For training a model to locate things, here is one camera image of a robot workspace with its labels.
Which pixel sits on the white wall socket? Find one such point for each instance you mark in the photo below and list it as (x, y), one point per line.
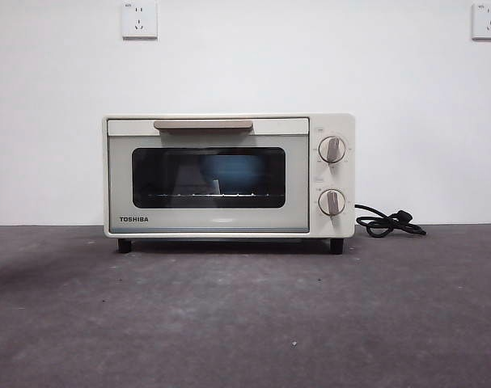
(139, 20)
(489, 22)

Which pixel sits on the cream Toshiba toaster oven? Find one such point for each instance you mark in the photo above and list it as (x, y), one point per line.
(339, 121)

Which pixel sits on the blue ribbed bowl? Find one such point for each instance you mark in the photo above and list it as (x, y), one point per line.
(237, 174)

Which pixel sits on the beige oven knob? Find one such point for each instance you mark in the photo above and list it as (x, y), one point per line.
(332, 150)
(331, 202)

